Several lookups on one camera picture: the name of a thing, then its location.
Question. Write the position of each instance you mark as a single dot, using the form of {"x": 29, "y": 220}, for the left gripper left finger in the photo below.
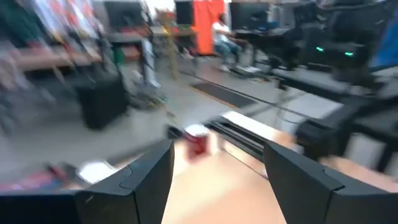
{"x": 124, "y": 202}

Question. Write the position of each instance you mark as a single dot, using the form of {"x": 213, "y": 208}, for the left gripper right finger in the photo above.
{"x": 311, "y": 202}

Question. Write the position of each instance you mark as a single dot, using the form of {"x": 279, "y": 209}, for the red cola can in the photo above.
{"x": 197, "y": 144}

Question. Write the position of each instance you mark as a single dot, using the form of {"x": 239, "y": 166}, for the black computer tower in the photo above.
{"x": 102, "y": 102}

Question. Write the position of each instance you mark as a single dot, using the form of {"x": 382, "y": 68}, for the grey side desk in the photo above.
{"x": 311, "y": 82}

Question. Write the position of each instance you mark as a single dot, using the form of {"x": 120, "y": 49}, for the black floor mat orange edge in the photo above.
{"x": 224, "y": 95}

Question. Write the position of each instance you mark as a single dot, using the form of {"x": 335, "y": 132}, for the black computer monitor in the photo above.
{"x": 248, "y": 15}
{"x": 124, "y": 14}

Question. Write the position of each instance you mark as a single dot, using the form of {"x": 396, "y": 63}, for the orange-red fabric backdrop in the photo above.
{"x": 206, "y": 28}

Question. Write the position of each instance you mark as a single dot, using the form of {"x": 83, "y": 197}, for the wooden workbench grey steel frame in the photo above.
{"x": 46, "y": 59}

